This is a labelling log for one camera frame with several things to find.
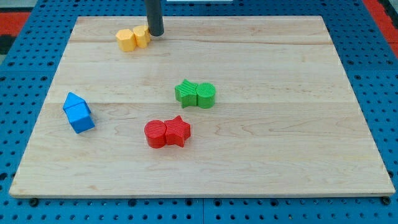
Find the yellow heart block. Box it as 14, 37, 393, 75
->
133, 25, 150, 48

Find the yellow hexagon block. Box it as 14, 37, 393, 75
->
116, 29, 136, 52

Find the light wooden board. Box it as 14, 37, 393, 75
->
9, 16, 395, 198

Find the red cylinder block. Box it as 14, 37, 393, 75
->
144, 120, 167, 149

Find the red star block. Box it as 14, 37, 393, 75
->
164, 115, 191, 147

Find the blue triangle block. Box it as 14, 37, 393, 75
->
63, 92, 91, 114

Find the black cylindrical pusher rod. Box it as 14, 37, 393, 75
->
144, 0, 164, 37

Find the blue cube block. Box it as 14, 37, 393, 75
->
63, 103, 95, 134

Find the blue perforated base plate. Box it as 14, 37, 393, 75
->
1, 0, 397, 223

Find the green star block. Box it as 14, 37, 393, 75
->
175, 79, 198, 108

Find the green cylinder block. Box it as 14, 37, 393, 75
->
196, 83, 216, 109

